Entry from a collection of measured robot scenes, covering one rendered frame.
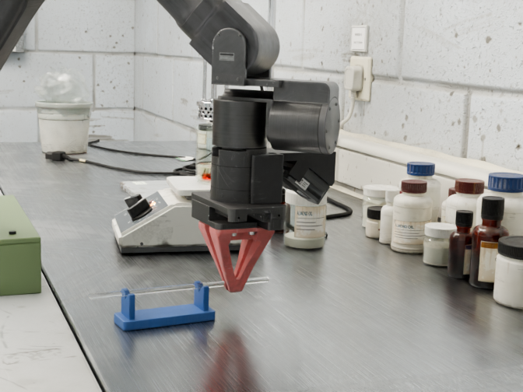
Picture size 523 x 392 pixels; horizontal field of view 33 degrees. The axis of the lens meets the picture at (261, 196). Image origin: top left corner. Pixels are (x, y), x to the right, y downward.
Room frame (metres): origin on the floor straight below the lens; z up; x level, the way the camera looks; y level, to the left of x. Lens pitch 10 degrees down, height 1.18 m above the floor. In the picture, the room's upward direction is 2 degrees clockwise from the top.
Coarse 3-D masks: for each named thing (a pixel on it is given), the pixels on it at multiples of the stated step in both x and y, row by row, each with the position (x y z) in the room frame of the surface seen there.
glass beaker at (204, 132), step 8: (200, 128) 1.22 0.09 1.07; (208, 128) 1.22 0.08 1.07; (200, 136) 1.22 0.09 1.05; (208, 136) 1.22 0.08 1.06; (200, 144) 1.23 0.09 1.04; (208, 144) 1.22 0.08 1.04; (200, 152) 1.23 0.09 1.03; (208, 152) 1.22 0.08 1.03; (200, 160) 1.23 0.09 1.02; (208, 160) 1.22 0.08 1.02; (200, 168) 1.23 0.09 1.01; (208, 168) 1.22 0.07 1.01; (200, 176) 1.23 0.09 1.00; (208, 176) 1.22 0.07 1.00
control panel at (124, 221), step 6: (156, 192) 1.28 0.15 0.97; (150, 198) 1.26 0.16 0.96; (156, 198) 1.24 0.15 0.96; (162, 198) 1.22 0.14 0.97; (150, 204) 1.23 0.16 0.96; (156, 204) 1.21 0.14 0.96; (162, 204) 1.19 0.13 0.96; (126, 210) 1.26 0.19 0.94; (156, 210) 1.18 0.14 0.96; (114, 216) 1.26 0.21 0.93; (120, 216) 1.25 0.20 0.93; (126, 216) 1.23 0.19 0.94; (144, 216) 1.18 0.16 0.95; (120, 222) 1.21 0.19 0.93; (126, 222) 1.19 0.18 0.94; (132, 222) 1.18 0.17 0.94; (138, 222) 1.16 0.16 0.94; (120, 228) 1.18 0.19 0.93; (126, 228) 1.16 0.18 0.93
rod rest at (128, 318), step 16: (208, 288) 0.88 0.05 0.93; (128, 304) 0.85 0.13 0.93; (192, 304) 0.91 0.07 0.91; (208, 304) 0.89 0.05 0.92; (128, 320) 0.84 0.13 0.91; (144, 320) 0.85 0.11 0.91; (160, 320) 0.86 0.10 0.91; (176, 320) 0.86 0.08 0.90; (192, 320) 0.87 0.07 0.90; (208, 320) 0.88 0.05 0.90
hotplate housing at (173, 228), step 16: (160, 192) 1.27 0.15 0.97; (176, 208) 1.17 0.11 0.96; (112, 224) 1.26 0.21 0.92; (144, 224) 1.16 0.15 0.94; (160, 224) 1.16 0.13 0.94; (176, 224) 1.17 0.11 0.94; (192, 224) 1.17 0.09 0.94; (128, 240) 1.15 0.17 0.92; (144, 240) 1.16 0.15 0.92; (160, 240) 1.16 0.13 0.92; (176, 240) 1.17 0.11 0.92; (192, 240) 1.17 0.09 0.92; (240, 240) 1.19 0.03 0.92
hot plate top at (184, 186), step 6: (168, 180) 1.26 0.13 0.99; (174, 180) 1.25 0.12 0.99; (180, 180) 1.25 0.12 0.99; (186, 180) 1.25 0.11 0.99; (192, 180) 1.25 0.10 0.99; (174, 186) 1.20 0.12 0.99; (180, 186) 1.20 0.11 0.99; (186, 186) 1.20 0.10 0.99; (192, 186) 1.20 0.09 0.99; (198, 186) 1.21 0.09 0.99; (204, 186) 1.21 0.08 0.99; (180, 192) 1.17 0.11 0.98; (186, 192) 1.17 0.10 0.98
